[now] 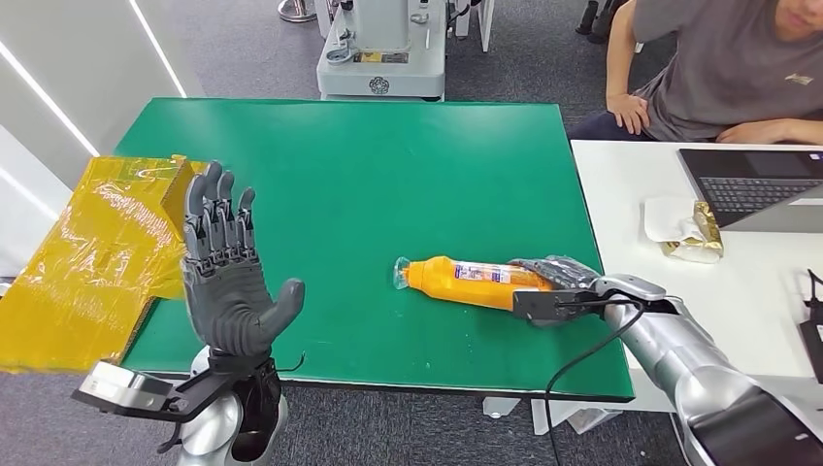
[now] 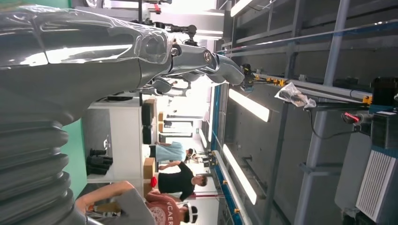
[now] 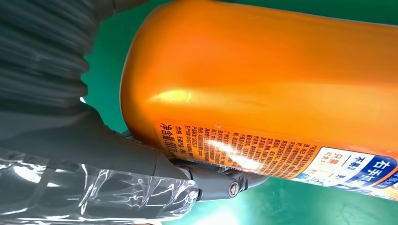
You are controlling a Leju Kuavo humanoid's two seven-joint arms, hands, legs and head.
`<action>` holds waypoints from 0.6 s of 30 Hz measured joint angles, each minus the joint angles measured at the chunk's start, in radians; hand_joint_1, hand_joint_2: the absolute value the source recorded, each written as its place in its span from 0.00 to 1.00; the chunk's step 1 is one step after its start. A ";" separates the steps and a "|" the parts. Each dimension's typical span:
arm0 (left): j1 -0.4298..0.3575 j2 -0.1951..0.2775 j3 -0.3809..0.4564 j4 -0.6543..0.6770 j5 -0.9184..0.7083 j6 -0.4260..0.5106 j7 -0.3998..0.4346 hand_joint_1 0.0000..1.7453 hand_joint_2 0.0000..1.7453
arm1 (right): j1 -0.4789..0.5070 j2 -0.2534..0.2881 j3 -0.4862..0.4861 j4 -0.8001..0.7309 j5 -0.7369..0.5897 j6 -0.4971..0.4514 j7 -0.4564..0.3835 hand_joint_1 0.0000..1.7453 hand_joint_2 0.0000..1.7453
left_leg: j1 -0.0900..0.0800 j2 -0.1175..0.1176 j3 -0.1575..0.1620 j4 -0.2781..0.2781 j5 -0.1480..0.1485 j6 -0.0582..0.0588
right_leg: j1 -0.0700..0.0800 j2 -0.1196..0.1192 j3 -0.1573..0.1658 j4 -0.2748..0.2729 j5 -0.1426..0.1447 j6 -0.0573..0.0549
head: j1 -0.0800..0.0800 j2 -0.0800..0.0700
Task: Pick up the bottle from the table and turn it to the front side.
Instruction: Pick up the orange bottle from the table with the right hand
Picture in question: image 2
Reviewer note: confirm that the white air conditioner unit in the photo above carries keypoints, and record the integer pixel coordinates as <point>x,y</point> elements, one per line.
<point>376,186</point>

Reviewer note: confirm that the grey steel post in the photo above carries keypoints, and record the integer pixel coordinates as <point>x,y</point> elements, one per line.
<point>317,139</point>

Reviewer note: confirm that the white rail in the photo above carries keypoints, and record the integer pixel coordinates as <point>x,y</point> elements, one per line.
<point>326,88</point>

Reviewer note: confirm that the clear plastic bag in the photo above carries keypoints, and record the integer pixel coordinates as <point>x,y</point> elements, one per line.
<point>293,96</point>

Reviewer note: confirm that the white machine stand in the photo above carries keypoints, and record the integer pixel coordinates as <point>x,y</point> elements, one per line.
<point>124,139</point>

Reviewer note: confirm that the blue steel beam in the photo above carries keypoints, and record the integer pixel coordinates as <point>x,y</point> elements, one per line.
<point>215,124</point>

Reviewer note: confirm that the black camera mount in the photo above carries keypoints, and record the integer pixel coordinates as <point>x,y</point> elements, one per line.
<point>191,31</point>

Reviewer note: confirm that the person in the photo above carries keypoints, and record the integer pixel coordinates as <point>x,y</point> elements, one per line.
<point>164,208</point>
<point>133,208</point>
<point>177,183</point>
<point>171,152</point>

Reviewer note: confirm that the black chair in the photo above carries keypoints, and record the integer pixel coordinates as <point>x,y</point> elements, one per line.
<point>147,135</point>
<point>148,113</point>

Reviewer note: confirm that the black hoist unit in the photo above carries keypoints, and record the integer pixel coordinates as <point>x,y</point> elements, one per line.
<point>384,130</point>

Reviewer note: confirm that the black fixture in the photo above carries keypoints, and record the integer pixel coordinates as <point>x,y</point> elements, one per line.
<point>99,161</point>

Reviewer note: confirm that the ceiling light bar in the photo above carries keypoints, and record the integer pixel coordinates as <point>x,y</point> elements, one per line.
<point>239,6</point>

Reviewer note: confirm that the white pipe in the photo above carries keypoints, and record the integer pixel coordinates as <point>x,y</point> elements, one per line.
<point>228,186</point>

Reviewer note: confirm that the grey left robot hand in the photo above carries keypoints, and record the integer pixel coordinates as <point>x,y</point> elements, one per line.
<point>77,74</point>

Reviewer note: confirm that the brown cardboard box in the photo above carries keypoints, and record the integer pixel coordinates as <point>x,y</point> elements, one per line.
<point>149,167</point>

